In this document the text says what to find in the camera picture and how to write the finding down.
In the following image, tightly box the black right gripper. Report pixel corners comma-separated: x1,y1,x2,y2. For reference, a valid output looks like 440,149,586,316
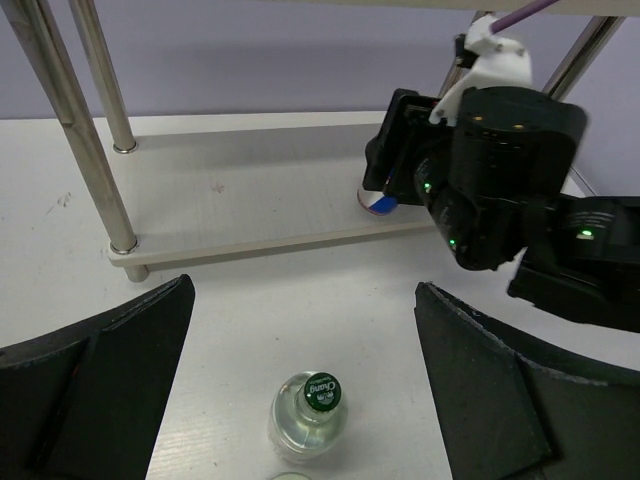
362,87,588,271

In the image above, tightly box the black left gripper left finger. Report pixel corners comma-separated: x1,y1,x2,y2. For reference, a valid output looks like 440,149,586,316
1,275,195,479

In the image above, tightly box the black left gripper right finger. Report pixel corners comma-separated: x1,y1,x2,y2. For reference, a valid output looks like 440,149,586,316
414,283,639,479

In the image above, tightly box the blue silver drink can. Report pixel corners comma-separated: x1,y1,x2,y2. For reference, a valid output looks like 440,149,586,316
357,186,398,216

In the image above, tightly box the clear glass bottle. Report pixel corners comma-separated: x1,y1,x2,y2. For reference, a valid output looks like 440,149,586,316
268,371,349,463
269,471,311,480

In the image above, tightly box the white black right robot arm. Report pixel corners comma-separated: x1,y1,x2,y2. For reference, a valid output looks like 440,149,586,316
363,87,639,479

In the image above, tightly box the white two-tier shelf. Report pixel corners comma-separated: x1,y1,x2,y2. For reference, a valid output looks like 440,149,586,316
0,0,640,284

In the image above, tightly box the clear glass bottle front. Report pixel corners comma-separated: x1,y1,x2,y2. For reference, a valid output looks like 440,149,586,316
269,471,311,480

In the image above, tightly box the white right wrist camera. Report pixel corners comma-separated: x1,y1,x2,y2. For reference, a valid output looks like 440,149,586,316
429,15,533,126

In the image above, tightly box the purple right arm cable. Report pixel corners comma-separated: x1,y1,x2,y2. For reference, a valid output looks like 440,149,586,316
489,0,561,34

